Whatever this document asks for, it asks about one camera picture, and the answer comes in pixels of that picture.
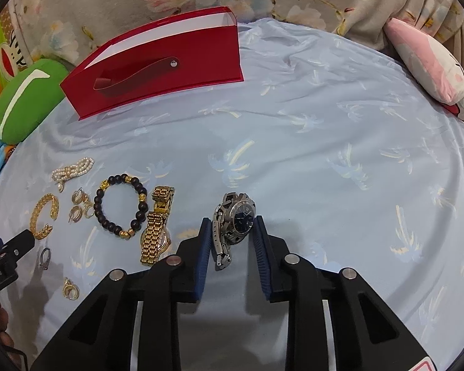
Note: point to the grey floral blanket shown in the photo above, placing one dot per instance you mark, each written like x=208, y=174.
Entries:
x=70, y=30

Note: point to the gold chain bangle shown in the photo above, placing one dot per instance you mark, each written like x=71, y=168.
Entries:
x=42, y=233

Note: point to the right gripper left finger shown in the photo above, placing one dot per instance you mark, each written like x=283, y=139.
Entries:
x=133, y=315

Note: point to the green round plush cushion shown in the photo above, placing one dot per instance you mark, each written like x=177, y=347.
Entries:
x=29, y=98

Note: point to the gold pendant earring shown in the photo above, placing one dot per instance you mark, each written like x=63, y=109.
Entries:
x=70, y=290

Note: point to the pink cartoon pillow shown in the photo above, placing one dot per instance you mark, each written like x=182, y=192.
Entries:
x=431, y=64

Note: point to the silver blue-dial wristwatch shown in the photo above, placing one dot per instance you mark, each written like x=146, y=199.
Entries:
x=232, y=221

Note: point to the red box with strap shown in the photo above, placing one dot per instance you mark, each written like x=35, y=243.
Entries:
x=177, y=53

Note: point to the gold wristwatch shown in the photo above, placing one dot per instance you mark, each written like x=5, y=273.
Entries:
x=155, y=239

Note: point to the light blue bedsheet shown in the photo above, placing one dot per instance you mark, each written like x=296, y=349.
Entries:
x=345, y=156

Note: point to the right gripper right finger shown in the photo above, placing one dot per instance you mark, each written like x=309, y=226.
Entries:
x=335, y=319

